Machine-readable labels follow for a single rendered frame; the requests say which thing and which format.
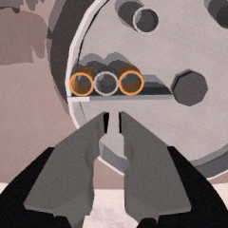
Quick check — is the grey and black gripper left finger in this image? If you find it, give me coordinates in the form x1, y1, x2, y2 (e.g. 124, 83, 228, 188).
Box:
0, 111, 109, 228

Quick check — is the grey round turntable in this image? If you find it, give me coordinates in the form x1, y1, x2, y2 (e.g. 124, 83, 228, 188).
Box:
66, 0, 228, 180

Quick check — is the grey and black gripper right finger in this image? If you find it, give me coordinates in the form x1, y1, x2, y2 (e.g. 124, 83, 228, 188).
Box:
119, 111, 228, 228

